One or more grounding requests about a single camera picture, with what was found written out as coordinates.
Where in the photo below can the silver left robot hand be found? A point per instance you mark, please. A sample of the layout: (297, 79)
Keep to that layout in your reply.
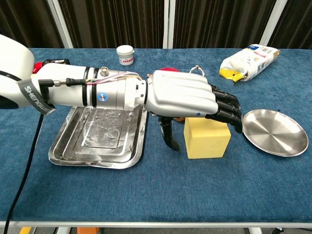
(180, 95)

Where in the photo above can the white and yellow bag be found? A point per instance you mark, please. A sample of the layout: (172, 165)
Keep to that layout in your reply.
(251, 61)

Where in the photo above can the red plastic disc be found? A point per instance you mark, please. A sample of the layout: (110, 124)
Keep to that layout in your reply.
(169, 70)

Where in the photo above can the large orange block under table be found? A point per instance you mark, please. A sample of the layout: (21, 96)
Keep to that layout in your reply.
(88, 231)

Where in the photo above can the rectangular steel tray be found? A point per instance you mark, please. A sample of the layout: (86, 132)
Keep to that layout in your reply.
(102, 131)

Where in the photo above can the blue tablecloth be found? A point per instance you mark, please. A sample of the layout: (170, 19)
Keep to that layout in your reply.
(170, 190)

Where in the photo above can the round steel plate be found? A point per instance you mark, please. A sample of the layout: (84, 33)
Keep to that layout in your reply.
(275, 132)

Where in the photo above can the white table leg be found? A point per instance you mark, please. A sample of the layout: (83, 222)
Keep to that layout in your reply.
(64, 231)
(255, 231)

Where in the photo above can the white table rim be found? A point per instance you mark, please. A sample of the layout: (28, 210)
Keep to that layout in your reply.
(156, 224)

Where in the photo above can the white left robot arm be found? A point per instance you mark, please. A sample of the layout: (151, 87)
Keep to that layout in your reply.
(70, 95)

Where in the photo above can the white upright frame post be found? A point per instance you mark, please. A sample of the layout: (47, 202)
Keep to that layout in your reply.
(172, 24)
(166, 24)

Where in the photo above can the small white jar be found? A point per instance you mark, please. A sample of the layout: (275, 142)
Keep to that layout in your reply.
(125, 56)

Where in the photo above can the yellow foam cube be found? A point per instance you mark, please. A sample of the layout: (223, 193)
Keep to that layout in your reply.
(207, 141)

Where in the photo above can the dark brown curtain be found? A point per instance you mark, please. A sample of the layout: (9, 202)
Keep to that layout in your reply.
(109, 24)

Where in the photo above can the black device with red tip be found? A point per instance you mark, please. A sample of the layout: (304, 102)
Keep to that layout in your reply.
(37, 67)

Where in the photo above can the white slanted frame post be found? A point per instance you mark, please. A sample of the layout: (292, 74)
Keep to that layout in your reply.
(60, 24)
(273, 24)

